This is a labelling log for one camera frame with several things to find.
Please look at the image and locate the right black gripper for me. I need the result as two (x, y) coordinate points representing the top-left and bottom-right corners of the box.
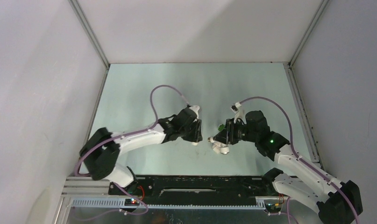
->
(213, 118), (258, 145)

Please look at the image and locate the white plastic faucet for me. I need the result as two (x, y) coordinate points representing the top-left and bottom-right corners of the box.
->
(208, 136), (230, 155)

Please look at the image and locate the green plastic faucet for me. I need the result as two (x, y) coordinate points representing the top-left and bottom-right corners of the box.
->
(217, 124), (226, 132)

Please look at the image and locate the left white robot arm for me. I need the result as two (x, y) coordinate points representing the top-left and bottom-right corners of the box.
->
(79, 105), (203, 195)

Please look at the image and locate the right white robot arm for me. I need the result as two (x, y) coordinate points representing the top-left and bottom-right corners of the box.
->
(208, 111), (363, 224)

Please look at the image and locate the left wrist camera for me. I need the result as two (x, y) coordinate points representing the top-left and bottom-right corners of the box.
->
(188, 105), (200, 119)

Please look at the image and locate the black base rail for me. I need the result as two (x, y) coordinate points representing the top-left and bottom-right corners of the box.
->
(108, 168), (283, 205)

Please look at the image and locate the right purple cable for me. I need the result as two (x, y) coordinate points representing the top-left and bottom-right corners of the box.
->
(239, 96), (362, 224)

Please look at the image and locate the grey cable duct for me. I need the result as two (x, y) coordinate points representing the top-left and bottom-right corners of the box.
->
(71, 197), (266, 210)

